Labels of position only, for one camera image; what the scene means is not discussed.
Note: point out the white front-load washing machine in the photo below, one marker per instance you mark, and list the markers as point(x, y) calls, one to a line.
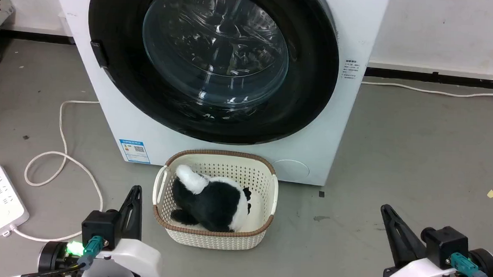
point(351, 30)

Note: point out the round white filter cover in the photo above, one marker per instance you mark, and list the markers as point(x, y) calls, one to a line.
point(291, 170)

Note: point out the black and white panda plush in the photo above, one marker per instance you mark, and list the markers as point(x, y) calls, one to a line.
point(210, 201)

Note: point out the cream perforated laundry basket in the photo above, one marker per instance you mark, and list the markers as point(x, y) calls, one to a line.
point(221, 240)

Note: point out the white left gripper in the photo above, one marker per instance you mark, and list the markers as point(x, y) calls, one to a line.
point(137, 260)

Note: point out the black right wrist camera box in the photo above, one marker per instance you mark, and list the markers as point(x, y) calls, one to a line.
point(445, 245)

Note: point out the small printed text sticker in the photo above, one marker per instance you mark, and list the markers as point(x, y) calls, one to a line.
point(350, 69)

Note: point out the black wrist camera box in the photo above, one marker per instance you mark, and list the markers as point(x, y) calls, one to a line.
point(99, 228)
point(445, 245)

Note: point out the blue energy label sticker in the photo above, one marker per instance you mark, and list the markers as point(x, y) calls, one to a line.
point(135, 151)

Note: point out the round black glass washer door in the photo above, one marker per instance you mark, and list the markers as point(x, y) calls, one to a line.
point(307, 74)

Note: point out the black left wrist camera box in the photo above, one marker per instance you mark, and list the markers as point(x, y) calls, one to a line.
point(99, 228)

